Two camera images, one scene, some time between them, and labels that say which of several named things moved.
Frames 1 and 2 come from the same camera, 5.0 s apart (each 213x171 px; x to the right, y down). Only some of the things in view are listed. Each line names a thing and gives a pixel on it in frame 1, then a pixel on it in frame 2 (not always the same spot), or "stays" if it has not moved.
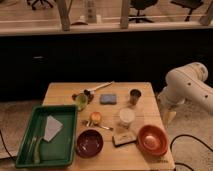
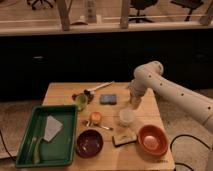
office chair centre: x=140 y=5 stays
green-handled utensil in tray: x=36 y=150 stays
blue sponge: x=108 y=99 stays
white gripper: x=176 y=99 -> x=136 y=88
